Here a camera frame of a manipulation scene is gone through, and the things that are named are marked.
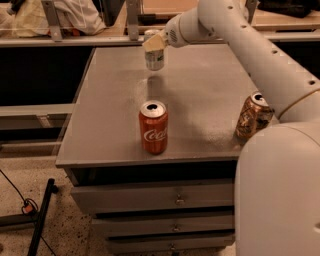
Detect white cloth on shelf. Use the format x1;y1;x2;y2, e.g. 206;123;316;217
0;0;106;38

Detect brown gold drink can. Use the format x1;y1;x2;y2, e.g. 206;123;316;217
235;91;274;140

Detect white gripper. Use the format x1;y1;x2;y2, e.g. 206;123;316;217
142;8;209;52

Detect black object top right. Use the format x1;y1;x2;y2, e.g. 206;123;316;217
257;0;320;18

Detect middle metal bracket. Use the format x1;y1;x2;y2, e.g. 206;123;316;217
126;0;141;41

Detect white green 7up can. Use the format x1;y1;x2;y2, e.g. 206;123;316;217
143;29;166;72

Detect metal bracket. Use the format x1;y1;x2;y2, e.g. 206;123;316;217
126;0;141;41
41;0;63;42
245;0;257;23

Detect grey drawer cabinet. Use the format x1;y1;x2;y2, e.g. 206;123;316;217
56;44;254;254

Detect right metal bracket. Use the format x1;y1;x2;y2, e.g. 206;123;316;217
245;0;257;23

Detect middle grey drawer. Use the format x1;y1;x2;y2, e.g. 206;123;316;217
92;212;234;237

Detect grey drawer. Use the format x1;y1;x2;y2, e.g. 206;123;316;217
71;179;234;214
106;232;235;254
92;212;234;237

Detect red coke can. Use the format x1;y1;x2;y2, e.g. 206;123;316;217
139;100;168;155

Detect black floor cable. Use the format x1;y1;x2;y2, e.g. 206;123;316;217
0;169;58;256

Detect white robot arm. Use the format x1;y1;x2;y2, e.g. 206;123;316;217
143;0;320;256

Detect bottom grey drawer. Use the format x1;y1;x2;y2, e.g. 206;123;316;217
106;232;235;254

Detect black stand leg left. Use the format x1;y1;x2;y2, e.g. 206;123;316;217
0;178;59;256

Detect left metal bracket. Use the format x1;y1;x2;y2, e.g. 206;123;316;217
41;0;63;42

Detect wooden board on shelf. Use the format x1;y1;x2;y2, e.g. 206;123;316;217
138;0;198;24

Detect top grey drawer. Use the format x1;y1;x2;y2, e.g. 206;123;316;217
71;179;234;214

